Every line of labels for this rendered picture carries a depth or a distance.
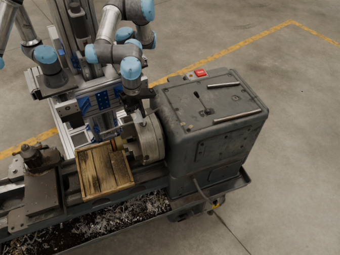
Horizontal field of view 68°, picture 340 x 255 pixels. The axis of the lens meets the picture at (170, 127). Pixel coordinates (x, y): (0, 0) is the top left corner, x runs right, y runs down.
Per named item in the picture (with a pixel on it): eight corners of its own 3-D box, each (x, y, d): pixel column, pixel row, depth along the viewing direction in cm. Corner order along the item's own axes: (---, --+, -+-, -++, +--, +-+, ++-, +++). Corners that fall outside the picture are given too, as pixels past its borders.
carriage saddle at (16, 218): (59, 150, 166) (56, 145, 161) (68, 216, 139) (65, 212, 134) (9, 164, 158) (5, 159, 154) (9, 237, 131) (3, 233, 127)
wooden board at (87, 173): (120, 140, 172) (119, 136, 169) (135, 186, 151) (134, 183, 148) (75, 153, 165) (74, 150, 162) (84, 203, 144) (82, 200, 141)
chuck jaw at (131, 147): (141, 138, 144) (148, 154, 136) (142, 143, 147) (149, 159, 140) (122, 143, 141) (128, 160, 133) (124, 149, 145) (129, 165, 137)
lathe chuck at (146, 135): (142, 125, 170) (142, 98, 142) (157, 168, 156) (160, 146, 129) (129, 129, 167) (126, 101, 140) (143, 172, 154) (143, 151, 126)
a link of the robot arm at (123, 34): (118, 43, 176) (115, 24, 166) (137, 43, 177) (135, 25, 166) (116, 53, 169) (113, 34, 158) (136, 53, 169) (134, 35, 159)
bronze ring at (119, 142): (124, 130, 145) (108, 134, 142) (128, 142, 139) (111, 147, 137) (125, 139, 152) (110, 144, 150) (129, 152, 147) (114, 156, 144)
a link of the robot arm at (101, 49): (101, -10, 125) (81, 46, 94) (124, -10, 125) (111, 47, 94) (105, 13, 134) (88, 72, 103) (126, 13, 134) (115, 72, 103)
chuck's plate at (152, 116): (147, 124, 170) (147, 96, 143) (163, 166, 157) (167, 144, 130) (142, 125, 170) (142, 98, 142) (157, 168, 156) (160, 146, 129)
